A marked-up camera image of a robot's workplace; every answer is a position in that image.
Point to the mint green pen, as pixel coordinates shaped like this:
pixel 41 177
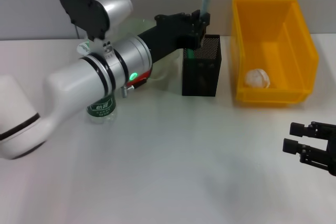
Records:
pixel 189 53

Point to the white paper ball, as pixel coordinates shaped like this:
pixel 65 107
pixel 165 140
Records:
pixel 257 78

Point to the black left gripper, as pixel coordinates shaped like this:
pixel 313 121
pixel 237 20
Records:
pixel 168 37

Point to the clear green-label water bottle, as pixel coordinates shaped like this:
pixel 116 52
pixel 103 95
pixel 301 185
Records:
pixel 102 108

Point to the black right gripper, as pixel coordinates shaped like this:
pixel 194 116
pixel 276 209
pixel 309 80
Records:
pixel 332 155

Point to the yellow plastic bin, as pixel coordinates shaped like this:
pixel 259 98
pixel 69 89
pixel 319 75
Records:
pixel 273 24

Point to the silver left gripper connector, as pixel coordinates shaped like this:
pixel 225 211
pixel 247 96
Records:
pixel 126 90

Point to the black mesh pen holder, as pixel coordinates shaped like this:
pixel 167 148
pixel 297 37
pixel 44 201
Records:
pixel 202 77

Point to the translucent green fruit bowl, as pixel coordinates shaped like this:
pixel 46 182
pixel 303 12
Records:
pixel 160 64

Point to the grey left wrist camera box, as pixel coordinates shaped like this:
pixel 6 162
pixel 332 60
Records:
pixel 92 11

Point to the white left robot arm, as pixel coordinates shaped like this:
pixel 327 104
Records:
pixel 78 85

